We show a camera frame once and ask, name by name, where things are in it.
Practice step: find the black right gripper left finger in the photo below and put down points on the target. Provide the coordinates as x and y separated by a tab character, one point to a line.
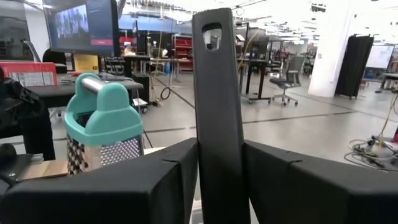
93	193

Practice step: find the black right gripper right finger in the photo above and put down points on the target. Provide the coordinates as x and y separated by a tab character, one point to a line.
326	193

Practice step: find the long black spatula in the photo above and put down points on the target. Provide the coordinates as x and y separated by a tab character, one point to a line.
217	109

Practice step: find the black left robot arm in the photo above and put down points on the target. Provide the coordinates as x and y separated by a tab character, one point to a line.
28	124

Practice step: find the teal metal box grater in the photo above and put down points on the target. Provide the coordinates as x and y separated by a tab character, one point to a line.
109	124

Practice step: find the white floor box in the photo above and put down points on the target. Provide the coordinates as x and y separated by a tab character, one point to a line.
140	102

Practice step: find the dark desk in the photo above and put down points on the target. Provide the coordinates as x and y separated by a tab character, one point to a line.
62	90

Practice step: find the grey office chair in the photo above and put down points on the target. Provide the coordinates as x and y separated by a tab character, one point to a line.
289	77

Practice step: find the yellow sign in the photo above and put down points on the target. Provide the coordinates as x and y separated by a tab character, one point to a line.
86	63

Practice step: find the black curtain partition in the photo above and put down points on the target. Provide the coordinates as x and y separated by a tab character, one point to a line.
354	65

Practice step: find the red box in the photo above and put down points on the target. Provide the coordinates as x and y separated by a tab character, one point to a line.
31	68

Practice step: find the black office chair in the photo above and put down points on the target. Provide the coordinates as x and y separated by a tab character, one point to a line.
54	59

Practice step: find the white display board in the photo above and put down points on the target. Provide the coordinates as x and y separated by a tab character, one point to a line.
380	56

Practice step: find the black standing desk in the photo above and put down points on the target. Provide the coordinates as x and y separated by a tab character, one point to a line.
255	60

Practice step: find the large display monitor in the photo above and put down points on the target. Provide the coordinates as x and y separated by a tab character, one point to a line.
81	28

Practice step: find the red shelf rack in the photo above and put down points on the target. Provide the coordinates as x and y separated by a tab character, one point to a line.
183	49

